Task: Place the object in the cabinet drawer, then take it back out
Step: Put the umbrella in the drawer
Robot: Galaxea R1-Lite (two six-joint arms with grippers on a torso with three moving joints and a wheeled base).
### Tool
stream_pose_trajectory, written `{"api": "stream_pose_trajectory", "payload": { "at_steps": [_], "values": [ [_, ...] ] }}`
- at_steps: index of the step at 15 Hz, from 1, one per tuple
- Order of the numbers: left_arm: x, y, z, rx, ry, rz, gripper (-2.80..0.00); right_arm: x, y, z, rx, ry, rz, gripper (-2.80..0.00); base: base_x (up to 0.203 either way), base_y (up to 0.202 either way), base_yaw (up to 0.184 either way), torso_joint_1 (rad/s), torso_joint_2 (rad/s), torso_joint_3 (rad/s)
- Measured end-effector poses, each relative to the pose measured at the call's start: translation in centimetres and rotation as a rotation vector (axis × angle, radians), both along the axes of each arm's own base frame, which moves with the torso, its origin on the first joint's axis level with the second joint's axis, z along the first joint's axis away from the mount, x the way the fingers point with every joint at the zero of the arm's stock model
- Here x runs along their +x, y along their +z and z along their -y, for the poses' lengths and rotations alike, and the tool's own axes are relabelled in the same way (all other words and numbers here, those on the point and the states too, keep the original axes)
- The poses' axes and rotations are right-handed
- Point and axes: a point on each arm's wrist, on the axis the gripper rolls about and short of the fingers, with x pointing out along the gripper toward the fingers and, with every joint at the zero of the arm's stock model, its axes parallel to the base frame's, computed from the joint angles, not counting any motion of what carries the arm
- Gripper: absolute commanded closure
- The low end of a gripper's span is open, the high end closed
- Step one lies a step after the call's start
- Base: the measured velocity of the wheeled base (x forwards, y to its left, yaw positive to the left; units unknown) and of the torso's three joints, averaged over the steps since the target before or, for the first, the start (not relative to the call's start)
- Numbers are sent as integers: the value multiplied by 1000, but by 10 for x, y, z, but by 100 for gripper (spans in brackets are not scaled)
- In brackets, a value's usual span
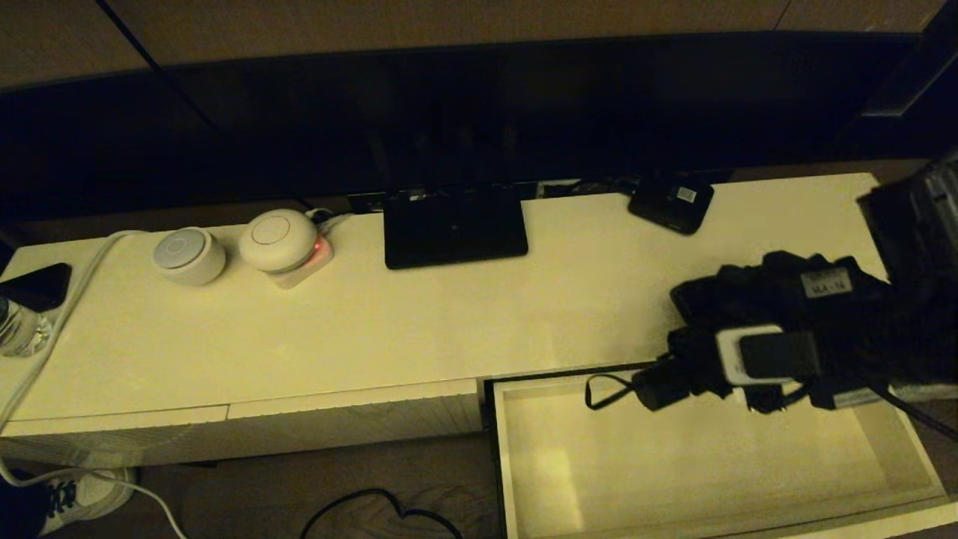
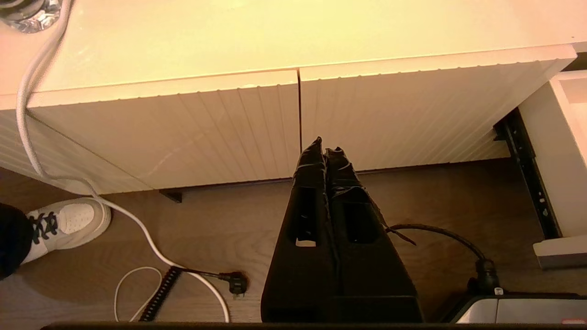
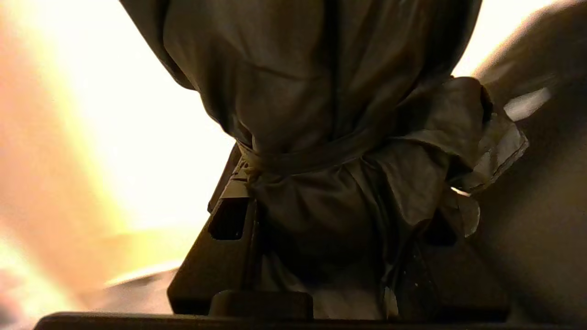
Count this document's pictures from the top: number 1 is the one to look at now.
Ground white ribbed cabinet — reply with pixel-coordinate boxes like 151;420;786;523
0;174;958;469

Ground white dome shaped device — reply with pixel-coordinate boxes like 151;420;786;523
238;209;321;273

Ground thick white power cable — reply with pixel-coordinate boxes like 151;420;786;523
0;231;188;539

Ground dark trouser leg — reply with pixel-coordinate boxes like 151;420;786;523
0;475;50;539

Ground white speaker with grey top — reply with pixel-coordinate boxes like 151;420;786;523
153;227;227;286

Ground wide white ribbed drawer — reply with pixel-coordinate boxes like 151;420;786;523
483;363;958;539

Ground black smartphone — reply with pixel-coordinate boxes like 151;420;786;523
0;262;73;313

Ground white wooden panel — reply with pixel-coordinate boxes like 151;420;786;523
228;378;482;454
0;404;231;469

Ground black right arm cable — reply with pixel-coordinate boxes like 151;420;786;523
868;383;958;442

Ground black umbrella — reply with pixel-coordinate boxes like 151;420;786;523
585;255;899;414

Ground thin black wall cable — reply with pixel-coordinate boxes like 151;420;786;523
97;0;319;212

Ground clear plastic water bottle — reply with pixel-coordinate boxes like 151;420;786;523
0;294;58;358

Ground black flat screen television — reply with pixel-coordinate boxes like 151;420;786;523
0;34;929;225

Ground white sneaker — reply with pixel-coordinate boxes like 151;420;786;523
37;468;139;537

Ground white power strip red light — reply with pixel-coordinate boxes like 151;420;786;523
268;213;353;290

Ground black cables behind television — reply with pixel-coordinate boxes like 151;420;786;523
537;178;637;200

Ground black cable on floor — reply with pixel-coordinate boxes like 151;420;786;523
301;488;465;539

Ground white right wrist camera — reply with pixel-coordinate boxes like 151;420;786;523
716;324;822;387

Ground grey pleated curtain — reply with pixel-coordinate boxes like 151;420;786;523
928;150;958;252

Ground black television base plate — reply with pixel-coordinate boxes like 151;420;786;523
384;186;529;270

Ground black set-top box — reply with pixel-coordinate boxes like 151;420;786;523
627;174;715;236

